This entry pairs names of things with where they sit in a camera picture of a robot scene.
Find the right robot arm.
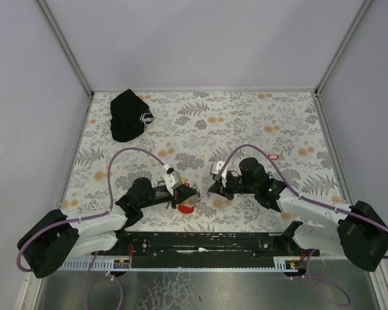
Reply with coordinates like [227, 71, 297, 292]
[208, 158, 388, 272]

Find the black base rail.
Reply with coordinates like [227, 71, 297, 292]
[98, 232, 308, 269]

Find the red key tag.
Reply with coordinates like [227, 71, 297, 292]
[268, 154, 280, 160]

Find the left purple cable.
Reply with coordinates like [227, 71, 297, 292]
[16, 147, 174, 310]

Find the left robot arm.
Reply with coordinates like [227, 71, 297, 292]
[16, 177, 199, 278]

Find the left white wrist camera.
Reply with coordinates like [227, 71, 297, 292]
[163, 165, 183, 196]

